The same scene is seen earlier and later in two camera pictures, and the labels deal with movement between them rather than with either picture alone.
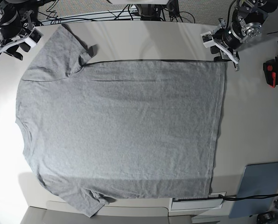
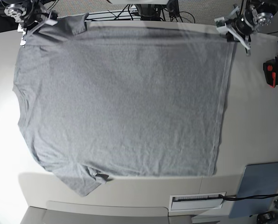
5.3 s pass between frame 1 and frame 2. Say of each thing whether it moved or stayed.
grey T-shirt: moved
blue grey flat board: stayed
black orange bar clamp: stayed
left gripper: moved
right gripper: moved
